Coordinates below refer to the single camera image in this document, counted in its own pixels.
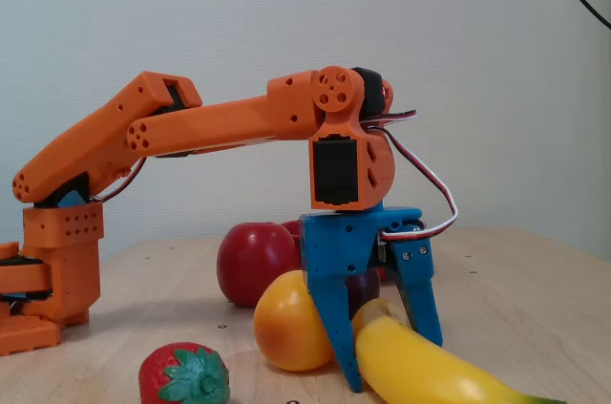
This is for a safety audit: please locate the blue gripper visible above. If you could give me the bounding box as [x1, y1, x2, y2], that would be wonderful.
[299, 202, 444, 394]

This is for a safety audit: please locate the yellow toy banana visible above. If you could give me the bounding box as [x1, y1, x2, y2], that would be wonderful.
[351, 298, 567, 404]

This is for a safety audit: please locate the red speckled bowl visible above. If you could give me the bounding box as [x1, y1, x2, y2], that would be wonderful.
[280, 220, 389, 284]

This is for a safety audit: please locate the dark purple toy plum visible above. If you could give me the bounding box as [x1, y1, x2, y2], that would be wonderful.
[345, 270, 382, 320]

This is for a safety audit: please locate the toy orange fruit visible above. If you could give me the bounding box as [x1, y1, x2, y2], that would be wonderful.
[253, 269, 336, 372]

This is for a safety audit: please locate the red toy apple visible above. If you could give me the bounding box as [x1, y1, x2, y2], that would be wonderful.
[217, 222, 305, 308]

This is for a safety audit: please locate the red toy strawberry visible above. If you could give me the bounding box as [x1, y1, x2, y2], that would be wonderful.
[138, 341, 231, 404]

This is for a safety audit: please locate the red white black servo cable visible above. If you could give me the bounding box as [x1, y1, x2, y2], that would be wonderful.
[361, 109, 459, 241]

